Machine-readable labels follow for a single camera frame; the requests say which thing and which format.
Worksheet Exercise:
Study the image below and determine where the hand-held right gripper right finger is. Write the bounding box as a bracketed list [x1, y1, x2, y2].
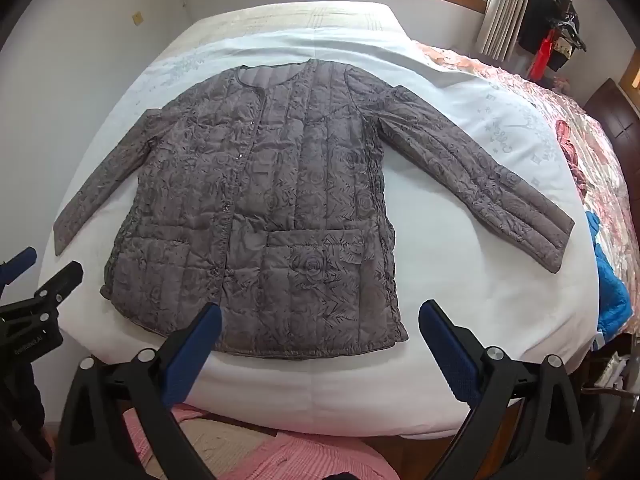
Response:
[418, 299, 587, 480]

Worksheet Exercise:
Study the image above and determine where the white patterned bed sheet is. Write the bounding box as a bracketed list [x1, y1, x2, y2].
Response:
[37, 27, 601, 436]

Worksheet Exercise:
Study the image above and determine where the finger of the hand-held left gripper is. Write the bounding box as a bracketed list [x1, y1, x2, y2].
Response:
[0, 261, 84, 322]
[0, 246, 38, 291]

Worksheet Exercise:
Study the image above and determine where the beige curtain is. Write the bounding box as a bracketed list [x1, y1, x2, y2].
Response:
[475, 0, 538, 63]

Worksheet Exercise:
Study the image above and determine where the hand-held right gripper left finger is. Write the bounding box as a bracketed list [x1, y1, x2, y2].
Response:
[55, 303, 223, 480]

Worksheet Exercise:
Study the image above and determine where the person's pink checkered clothing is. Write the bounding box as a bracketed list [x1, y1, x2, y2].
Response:
[122, 405, 396, 480]

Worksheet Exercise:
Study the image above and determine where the person's left hand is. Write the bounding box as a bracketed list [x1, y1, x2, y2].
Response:
[0, 357, 53, 466]

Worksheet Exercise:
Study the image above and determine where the blue garment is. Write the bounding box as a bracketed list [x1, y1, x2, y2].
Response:
[585, 210, 632, 336]

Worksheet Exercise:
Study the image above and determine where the pink floral blanket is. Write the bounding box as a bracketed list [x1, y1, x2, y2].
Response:
[415, 42, 638, 331]

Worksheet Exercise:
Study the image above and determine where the beige quilted bedspread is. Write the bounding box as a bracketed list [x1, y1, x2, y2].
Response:
[187, 2, 416, 43]

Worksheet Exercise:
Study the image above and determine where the grey quilted jacket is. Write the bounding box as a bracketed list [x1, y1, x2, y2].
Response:
[52, 58, 576, 361]

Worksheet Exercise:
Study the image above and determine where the red bag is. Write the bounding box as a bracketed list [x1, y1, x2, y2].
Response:
[530, 30, 556, 82]

